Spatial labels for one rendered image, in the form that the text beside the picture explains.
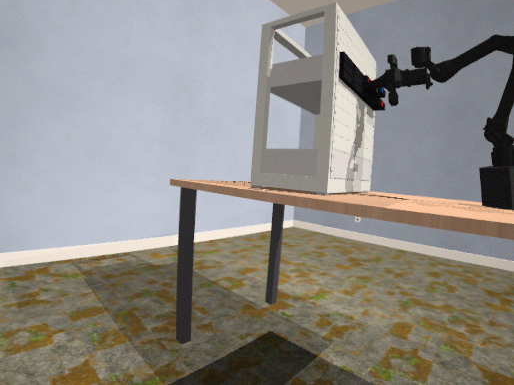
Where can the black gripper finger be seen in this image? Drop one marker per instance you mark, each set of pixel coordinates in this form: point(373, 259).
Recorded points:
point(383, 84)
point(381, 78)

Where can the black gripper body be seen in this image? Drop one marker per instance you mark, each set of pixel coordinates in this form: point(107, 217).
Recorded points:
point(393, 96)

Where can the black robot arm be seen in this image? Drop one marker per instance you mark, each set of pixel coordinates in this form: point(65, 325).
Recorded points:
point(443, 71)

